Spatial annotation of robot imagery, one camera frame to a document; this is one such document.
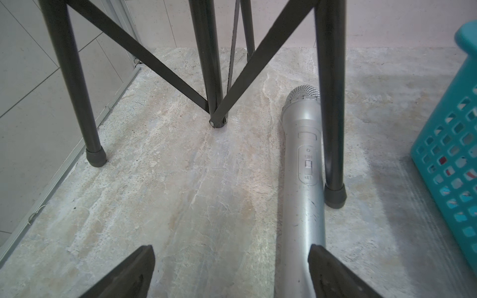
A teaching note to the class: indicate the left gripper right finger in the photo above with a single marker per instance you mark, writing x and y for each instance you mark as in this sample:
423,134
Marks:
332,279

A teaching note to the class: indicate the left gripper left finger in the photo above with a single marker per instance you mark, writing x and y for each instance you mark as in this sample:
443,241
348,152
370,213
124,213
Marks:
129,279

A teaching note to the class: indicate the teal plastic basket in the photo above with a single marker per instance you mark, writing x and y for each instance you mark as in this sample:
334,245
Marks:
445,151

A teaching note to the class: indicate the silver microphone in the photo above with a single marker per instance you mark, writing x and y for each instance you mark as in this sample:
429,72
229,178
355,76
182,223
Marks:
303,191

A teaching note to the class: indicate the black perforated music stand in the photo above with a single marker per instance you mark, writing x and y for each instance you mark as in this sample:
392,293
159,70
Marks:
330,25

